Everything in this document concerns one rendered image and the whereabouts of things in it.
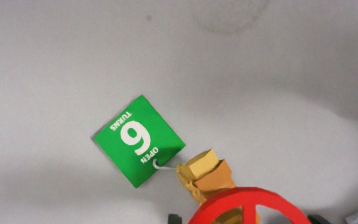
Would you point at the green square tag with white number 6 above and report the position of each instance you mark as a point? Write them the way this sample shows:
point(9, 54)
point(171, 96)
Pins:
point(137, 136)

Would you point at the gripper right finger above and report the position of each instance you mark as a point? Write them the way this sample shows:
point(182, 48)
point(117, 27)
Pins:
point(317, 219)

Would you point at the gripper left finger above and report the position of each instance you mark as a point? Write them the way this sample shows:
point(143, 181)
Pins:
point(174, 219)

